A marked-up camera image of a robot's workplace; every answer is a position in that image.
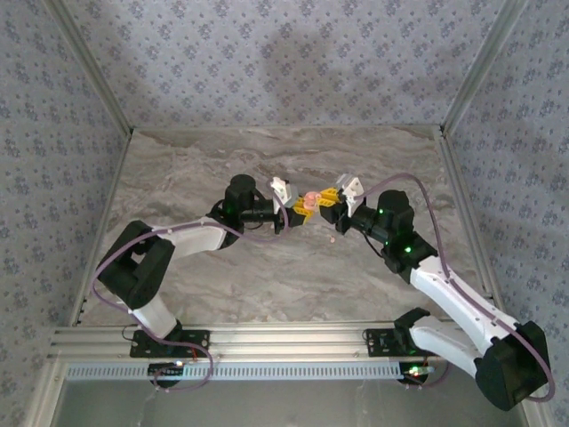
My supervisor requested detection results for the right controller board green light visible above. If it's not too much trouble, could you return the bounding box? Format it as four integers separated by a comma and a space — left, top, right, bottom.
397, 362, 436, 384

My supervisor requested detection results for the controller board green light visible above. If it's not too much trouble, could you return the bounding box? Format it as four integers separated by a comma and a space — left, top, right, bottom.
397, 362, 436, 384
148, 361, 187, 388

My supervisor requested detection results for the left controller board green light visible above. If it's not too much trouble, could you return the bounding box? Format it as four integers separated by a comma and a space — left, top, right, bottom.
148, 361, 187, 388

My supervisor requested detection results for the grey metal sheet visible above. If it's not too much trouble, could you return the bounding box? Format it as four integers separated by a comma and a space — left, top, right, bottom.
52, 377, 534, 427

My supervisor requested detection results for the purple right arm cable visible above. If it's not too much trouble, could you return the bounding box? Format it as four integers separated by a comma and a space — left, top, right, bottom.
355, 173, 557, 404

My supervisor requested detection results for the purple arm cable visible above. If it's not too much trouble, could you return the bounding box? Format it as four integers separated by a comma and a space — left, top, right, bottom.
355, 173, 557, 404
90, 189, 293, 393

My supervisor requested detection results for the aluminium side rail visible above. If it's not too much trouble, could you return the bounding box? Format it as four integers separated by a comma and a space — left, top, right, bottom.
437, 126, 508, 317
68, 126, 137, 328

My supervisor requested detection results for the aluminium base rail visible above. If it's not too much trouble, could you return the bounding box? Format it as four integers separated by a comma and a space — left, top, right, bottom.
48, 323, 481, 362

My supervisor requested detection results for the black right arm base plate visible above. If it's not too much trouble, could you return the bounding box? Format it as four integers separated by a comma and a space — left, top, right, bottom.
363, 327, 448, 359

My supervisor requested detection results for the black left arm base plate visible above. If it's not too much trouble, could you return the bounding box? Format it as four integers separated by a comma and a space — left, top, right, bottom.
129, 327, 211, 359

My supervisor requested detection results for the grey slotted cable duct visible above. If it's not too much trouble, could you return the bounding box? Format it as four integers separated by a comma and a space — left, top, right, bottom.
65, 360, 404, 383

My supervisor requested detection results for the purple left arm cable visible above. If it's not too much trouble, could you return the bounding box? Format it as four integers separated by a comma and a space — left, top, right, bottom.
90, 189, 293, 393

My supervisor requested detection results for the aluminium corner post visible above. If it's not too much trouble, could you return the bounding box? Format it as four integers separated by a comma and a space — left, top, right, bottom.
44, 0, 135, 137
439, 0, 531, 137

